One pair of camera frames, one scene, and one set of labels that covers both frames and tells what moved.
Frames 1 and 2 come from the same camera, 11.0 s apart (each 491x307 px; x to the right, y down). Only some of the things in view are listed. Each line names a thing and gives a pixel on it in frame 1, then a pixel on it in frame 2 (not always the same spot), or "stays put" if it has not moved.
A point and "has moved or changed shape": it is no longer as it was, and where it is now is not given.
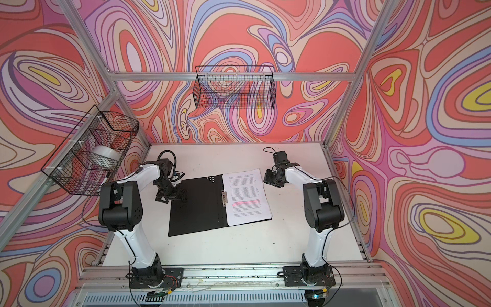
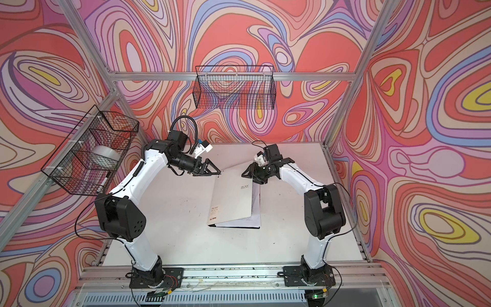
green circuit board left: (156, 294) stays put
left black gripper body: (167, 190) -> (188, 164)
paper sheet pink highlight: (247, 200) has moved or changed shape
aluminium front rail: (354, 276) stays put
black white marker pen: (104, 181) stays put
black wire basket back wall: (238, 87) stays put
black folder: (201, 210) -> (235, 202)
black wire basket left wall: (93, 152) stays put
